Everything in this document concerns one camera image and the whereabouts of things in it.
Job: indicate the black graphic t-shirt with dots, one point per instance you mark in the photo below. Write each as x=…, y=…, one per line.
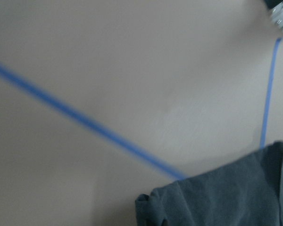
x=246, y=192

